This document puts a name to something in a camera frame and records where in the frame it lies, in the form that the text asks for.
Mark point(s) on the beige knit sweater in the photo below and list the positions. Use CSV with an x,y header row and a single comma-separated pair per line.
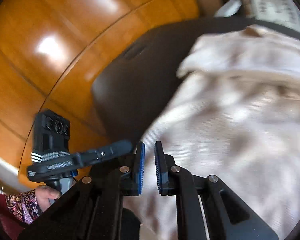
x,y
236,115

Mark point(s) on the person's left hand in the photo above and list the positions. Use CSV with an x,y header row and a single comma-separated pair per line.
x,y
44,194

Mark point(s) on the floral sleeve forearm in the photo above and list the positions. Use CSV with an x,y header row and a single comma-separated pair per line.
x,y
24,206

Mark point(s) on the tiger print cushion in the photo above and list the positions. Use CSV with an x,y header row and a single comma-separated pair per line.
x,y
282,12

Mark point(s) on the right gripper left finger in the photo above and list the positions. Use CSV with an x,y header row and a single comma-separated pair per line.
x,y
93,207

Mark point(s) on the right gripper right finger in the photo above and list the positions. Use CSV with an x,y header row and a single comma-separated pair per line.
x,y
206,207

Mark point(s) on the black padded table mat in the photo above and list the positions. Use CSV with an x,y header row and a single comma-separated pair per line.
x,y
131,92

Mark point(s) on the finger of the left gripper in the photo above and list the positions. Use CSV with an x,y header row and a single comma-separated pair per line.
x,y
104,153

